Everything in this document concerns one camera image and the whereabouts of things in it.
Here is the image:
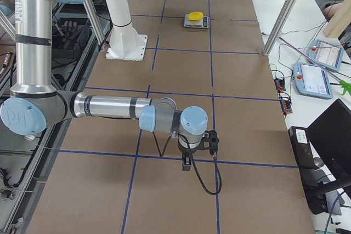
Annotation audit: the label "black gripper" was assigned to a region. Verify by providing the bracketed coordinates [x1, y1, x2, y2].
[178, 141, 195, 171]

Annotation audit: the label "yellow mango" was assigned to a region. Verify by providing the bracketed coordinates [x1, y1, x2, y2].
[188, 12, 204, 21]

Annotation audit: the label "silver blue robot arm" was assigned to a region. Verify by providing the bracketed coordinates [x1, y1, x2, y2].
[1, 0, 210, 171]

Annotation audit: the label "near orange circuit board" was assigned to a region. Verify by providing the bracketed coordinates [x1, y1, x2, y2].
[279, 92, 292, 116]

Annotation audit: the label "orange circuit board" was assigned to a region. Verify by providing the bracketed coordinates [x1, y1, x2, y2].
[274, 70, 286, 92]
[279, 92, 292, 116]

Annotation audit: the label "black computer box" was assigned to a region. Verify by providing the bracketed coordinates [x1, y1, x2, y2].
[288, 126, 324, 170]

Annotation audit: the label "far orange circuit board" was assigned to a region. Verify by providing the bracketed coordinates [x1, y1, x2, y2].
[274, 70, 286, 92]

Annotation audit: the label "silver electronic kitchen scale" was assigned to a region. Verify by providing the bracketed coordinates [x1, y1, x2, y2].
[183, 14, 210, 28]

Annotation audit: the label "black monitor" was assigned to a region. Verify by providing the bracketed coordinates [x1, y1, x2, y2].
[306, 99, 350, 197]

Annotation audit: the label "near blue teach pendant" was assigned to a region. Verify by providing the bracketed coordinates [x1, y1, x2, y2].
[293, 62, 333, 99]

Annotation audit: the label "blue teach pendant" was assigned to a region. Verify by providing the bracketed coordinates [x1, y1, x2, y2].
[293, 62, 333, 99]
[308, 39, 344, 72]

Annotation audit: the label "far blue teach pendant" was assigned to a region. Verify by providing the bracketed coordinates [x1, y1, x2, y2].
[308, 39, 344, 72]

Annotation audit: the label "metal rod green tip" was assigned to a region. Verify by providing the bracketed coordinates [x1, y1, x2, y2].
[278, 36, 350, 95]

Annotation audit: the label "wooden beam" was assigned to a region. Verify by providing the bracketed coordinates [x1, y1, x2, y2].
[323, 0, 350, 38]

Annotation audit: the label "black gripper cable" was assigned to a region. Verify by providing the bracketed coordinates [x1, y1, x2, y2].
[153, 132, 222, 195]

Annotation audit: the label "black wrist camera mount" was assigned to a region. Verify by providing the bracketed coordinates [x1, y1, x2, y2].
[196, 130, 219, 157]

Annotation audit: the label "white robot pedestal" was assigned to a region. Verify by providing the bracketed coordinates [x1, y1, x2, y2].
[106, 0, 148, 61]

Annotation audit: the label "aluminium frame post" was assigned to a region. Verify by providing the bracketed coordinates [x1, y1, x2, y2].
[263, 0, 296, 56]

